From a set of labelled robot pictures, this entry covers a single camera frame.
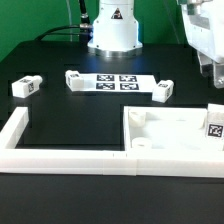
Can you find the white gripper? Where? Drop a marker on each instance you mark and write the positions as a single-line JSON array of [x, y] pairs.
[[204, 27]]

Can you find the white square tabletop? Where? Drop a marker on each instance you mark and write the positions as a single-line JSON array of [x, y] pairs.
[[164, 128]]

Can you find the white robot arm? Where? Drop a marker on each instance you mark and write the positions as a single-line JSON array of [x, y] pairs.
[[116, 32]]

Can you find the white marker sheet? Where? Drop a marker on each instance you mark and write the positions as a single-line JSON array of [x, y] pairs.
[[118, 82]]

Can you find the white U-shaped fence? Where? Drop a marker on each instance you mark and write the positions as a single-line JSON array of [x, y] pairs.
[[189, 163]]

